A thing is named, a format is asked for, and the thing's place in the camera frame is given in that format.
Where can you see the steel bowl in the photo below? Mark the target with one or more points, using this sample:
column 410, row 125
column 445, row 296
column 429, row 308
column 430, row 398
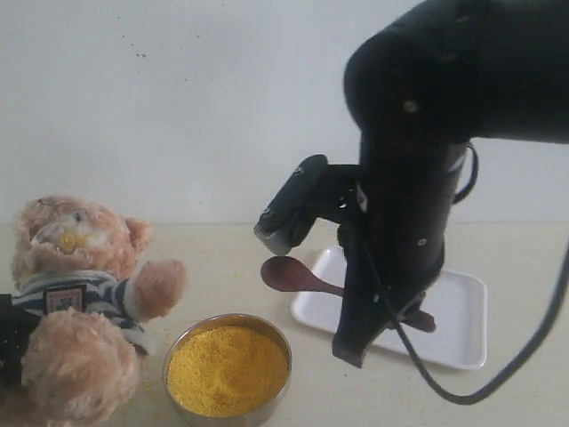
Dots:
column 258, row 416

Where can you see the dark wooden spoon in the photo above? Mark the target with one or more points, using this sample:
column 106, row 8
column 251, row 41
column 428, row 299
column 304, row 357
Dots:
column 287, row 274

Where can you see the yellow millet grains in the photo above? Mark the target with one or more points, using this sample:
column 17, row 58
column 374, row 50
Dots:
column 226, row 371

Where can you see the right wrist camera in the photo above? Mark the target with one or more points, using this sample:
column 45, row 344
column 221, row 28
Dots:
column 315, row 190

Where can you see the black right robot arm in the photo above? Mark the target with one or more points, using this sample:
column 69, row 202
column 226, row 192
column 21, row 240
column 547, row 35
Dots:
column 442, row 74

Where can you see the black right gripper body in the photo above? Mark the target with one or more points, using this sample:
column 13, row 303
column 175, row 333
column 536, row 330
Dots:
column 394, row 242

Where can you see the white rectangular plastic tray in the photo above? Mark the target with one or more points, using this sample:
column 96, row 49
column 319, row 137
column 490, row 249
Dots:
column 457, row 301

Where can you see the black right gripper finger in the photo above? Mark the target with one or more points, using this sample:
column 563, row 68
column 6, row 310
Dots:
column 364, row 316

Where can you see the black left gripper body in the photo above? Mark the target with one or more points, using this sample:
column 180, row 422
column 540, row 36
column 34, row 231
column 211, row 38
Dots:
column 15, row 328

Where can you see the beige teddy bear striped sweater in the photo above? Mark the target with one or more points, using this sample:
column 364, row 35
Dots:
column 78, row 273

